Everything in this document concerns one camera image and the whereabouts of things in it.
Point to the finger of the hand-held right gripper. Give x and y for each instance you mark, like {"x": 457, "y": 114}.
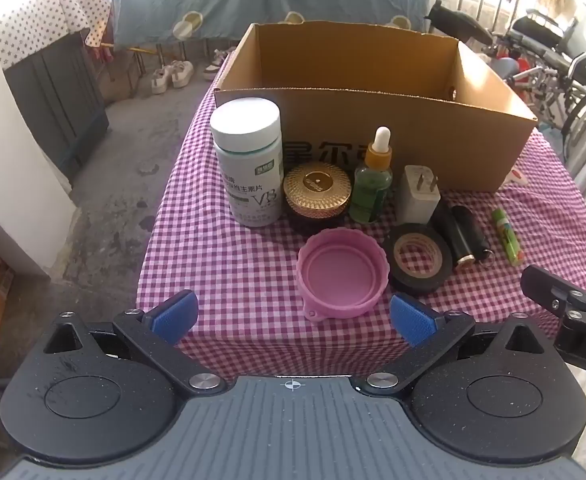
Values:
{"x": 548, "y": 287}

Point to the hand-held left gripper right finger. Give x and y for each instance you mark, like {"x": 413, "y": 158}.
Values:
{"x": 413, "y": 321}

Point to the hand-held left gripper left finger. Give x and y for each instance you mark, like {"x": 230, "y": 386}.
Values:
{"x": 175, "y": 317}

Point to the black tape roll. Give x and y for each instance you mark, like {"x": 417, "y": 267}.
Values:
{"x": 394, "y": 270}

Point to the green lip balm tube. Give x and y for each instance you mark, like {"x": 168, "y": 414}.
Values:
{"x": 507, "y": 237}

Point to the pink collapsible bowl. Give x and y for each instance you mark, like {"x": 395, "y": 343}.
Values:
{"x": 338, "y": 275}

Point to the black flashlight with keyring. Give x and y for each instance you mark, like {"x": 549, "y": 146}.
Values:
{"x": 465, "y": 232}

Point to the white charger plug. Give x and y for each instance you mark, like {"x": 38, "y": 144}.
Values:
{"x": 415, "y": 200}

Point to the green dropper bottle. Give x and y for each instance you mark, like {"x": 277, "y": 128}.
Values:
{"x": 370, "y": 185}

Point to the gold lid glass jar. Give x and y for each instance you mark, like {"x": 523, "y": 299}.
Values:
{"x": 317, "y": 185}

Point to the white pill bottle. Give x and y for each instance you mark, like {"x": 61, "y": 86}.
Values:
{"x": 248, "y": 160}

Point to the brown cardboard box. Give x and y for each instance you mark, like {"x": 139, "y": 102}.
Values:
{"x": 423, "y": 135}

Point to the purple checkered tablecloth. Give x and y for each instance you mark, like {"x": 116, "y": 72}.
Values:
{"x": 223, "y": 260}

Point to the wheelchair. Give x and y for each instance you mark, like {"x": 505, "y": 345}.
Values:
{"x": 563, "y": 60}

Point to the white chunky shoe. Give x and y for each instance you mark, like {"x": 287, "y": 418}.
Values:
{"x": 183, "y": 72}
{"x": 162, "y": 77}

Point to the dark grey cabinet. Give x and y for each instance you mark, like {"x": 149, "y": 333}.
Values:
{"x": 58, "y": 100}

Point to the yellow pole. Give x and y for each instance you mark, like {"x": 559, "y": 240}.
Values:
{"x": 143, "y": 52}

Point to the black padded legrest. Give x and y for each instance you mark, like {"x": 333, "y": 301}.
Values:
{"x": 455, "y": 22}

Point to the white star-print cloth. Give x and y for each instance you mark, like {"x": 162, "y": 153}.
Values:
{"x": 43, "y": 15}

